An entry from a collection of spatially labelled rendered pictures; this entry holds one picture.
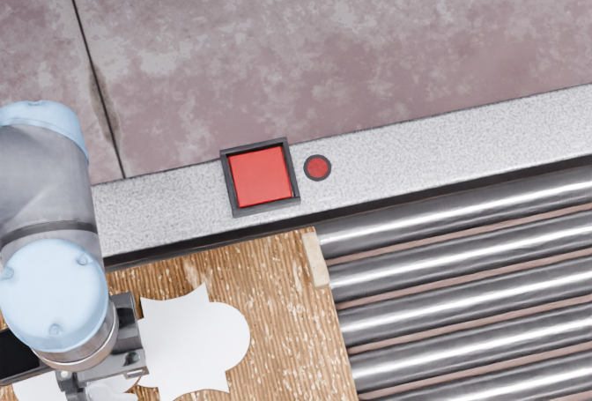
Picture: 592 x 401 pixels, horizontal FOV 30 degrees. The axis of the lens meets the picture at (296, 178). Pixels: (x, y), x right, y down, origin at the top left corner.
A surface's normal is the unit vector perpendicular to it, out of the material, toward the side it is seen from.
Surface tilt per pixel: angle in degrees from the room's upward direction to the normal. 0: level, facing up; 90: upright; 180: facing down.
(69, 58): 1
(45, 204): 8
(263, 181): 0
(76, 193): 47
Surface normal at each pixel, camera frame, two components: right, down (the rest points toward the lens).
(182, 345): 0.02, -0.30
